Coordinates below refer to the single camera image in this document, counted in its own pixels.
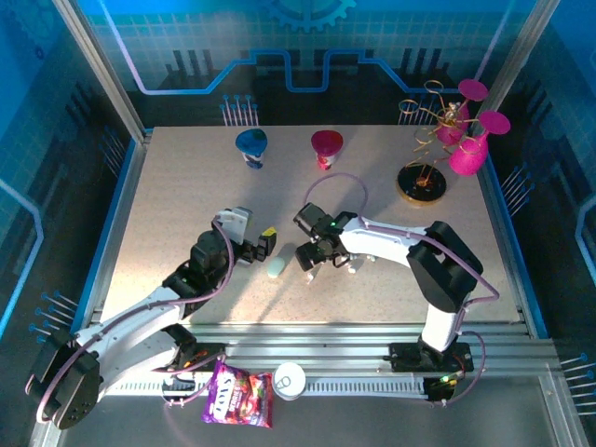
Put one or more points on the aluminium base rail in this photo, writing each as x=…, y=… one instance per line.
x=326, y=344

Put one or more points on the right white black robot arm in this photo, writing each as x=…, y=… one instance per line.
x=386, y=242

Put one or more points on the aluminium frame post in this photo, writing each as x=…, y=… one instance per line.
x=524, y=46
x=104, y=70

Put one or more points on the pink lid printed cup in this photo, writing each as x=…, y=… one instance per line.
x=327, y=142

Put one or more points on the pink wine glass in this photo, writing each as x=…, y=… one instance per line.
x=472, y=90
x=468, y=160

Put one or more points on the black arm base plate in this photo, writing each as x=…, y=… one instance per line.
x=405, y=358
x=205, y=351

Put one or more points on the blue edged table side rail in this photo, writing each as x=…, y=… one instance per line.
x=120, y=223
x=514, y=261

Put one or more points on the purple candy bag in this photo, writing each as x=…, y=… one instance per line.
x=237, y=396

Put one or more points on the mint green earbud case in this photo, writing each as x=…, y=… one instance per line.
x=275, y=268

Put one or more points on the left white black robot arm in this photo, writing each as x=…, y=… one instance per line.
x=130, y=358

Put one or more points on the blue lid printed cup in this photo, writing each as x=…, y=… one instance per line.
x=251, y=142

